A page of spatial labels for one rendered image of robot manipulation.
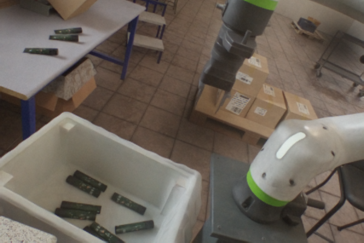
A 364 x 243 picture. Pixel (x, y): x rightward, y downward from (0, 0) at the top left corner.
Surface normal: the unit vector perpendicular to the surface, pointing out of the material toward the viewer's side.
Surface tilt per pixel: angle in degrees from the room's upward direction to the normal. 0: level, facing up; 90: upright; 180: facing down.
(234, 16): 90
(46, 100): 65
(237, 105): 90
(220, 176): 0
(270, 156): 90
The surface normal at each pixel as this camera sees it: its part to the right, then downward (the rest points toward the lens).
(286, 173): -0.50, 0.36
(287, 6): -0.15, 0.53
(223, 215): 0.31, -0.78
